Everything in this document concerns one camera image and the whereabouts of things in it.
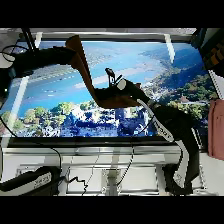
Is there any pink garment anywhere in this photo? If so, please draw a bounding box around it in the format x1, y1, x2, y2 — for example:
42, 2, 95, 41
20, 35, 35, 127
207, 98, 224, 162

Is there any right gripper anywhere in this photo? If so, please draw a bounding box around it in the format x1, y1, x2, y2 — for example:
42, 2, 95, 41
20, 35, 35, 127
94, 85, 122, 101

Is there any dark checked garment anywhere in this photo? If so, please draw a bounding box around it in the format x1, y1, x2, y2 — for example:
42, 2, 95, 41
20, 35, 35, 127
191, 28, 224, 72

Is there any black cable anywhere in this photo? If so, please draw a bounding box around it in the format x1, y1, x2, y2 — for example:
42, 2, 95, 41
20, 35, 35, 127
114, 134, 136, 188
0, 44, 22, 64
0, 114, 64, 169

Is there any silver frame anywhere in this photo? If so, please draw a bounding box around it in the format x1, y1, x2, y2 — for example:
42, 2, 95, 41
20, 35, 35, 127
0, 143, 224, 197

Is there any brown garment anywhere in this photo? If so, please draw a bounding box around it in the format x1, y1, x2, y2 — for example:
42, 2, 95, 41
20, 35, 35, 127
64, 34, 152, 110

